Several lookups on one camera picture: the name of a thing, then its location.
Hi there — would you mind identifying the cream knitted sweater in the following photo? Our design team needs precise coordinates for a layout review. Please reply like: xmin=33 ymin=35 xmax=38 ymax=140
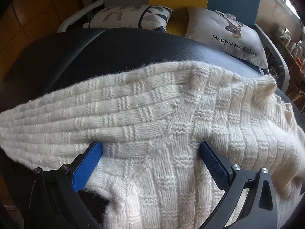
xmin=1 ymin=61 xmax=304 ymax=228

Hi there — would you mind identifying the wooden side table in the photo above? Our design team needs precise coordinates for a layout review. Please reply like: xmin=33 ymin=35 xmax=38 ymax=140
xmin=274 ymin=27 xmax=304 ymax=114

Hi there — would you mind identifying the grey deer print pillow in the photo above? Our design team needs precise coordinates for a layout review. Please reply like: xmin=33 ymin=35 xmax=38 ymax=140
xmin=185 ymin=7 xmax=268 ymax=69

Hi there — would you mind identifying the triangle pattern pillow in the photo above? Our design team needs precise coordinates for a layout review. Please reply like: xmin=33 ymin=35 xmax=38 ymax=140
xmin=83 ymin=5 xmax=174 ymax=33

